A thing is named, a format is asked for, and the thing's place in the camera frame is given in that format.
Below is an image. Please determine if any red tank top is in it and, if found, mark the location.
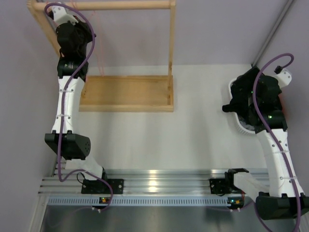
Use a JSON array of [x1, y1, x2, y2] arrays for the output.
[[279, 94, 287, 116]]

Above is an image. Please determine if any black tank top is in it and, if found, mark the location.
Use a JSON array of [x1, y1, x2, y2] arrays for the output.
[[222, 97, 250, 124]]

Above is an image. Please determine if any pink hanger of black top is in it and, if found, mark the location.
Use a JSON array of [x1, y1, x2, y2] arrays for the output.
[[89, 11, 104, 76]]

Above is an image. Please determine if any grey tank top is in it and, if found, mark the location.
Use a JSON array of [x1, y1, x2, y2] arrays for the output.
[[238, 116, 255, 133]]

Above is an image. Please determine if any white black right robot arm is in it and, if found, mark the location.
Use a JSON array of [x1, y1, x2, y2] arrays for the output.
[[209, 67, 309, 220]]

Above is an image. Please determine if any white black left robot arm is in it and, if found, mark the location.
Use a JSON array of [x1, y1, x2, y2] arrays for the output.
[[44, 15, 124, 194]]

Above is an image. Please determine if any white perforated plastic basket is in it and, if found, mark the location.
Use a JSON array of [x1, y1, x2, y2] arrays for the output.
[[228, 78, 255, 136]]

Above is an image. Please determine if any wooden clothes rack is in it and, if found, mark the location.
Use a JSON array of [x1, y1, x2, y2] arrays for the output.
[[27, 0, 177, 113]]

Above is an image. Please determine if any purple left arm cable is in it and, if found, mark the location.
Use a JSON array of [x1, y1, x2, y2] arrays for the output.
[[44, 2, 114, 212]]

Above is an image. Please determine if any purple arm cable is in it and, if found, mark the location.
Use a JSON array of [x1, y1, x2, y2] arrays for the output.
[[44, 2, 114, 212], [252, 53, 302, 232]]

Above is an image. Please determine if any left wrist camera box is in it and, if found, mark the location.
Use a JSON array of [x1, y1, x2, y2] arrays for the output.
[[47, 6, 77, 26]]

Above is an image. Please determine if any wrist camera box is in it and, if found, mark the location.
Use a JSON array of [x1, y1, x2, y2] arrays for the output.
[[274, 66, 292, 89], [47, 6, 77, 26]]

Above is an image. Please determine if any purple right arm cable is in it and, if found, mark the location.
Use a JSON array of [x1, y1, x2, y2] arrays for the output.
[[252, 53, 302, 232]]

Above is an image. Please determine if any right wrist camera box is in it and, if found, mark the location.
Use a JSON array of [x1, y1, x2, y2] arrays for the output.
[[274, 66, 292, 89]]

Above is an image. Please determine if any aluminium corner post right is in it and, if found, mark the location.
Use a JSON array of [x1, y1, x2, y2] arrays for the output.
[[251, 0, 296, 67]]

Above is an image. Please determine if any slotted cable duct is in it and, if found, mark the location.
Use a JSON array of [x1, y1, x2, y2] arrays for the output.
[[47, 196, 234, 207]]

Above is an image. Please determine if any aluminium mounting rail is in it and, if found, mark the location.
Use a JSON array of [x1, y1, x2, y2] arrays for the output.
[[39, 169, 227, 195]]

